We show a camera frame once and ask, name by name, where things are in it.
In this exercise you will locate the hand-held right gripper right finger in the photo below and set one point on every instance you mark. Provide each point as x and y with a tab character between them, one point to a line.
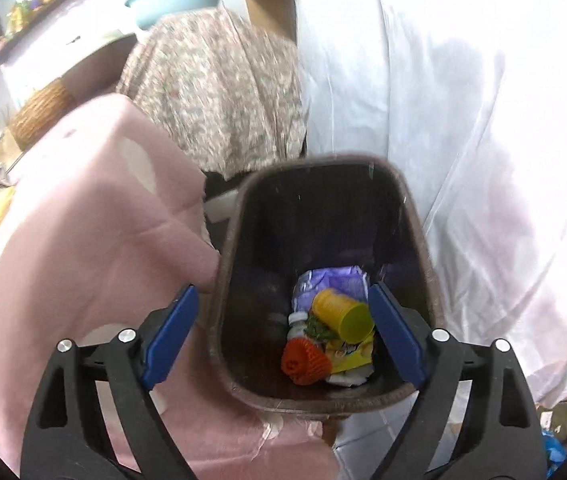
396	340

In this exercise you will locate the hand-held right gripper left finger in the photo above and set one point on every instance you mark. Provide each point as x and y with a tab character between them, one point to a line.
171	340

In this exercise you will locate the yellow snack bag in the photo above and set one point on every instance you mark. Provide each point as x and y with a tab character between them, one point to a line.
351	356

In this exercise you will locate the white tissue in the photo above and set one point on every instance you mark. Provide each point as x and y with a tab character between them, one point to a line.
348	379

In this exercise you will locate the yellow cylindrical canister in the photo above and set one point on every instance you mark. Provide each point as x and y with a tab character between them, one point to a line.
333	310

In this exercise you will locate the green leafy scrap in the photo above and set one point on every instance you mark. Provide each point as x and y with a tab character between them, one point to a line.
321	329

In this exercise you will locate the blue snack bag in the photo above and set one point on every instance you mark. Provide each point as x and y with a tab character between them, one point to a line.
338	280

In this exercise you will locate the red foam fruit net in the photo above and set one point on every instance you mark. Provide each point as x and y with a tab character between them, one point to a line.
303	360

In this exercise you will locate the small clear plastic bottle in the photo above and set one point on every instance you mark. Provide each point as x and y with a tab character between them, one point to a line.
297	327

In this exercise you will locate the brown trash bin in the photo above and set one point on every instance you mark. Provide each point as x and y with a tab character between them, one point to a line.
263	240

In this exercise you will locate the pink polka dot tablecloth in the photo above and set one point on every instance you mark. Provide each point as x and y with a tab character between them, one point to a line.
88	260

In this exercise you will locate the blue plastic bag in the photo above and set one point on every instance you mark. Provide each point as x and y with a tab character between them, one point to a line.
556	452

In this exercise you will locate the light grey cloth cover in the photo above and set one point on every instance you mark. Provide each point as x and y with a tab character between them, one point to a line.
463	135

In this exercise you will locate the floral cloth cover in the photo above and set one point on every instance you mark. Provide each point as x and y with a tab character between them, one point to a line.
213	90

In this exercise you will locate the wicker basket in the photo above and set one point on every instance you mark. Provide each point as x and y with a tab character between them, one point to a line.
40	115

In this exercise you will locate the blue plastic basin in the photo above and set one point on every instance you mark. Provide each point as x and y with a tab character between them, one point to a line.
173	0

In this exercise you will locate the wooden cabinet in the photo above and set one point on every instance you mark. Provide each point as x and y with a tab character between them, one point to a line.
268	5

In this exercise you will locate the wooden wall shelf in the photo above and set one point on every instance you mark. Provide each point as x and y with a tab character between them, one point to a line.
3	47

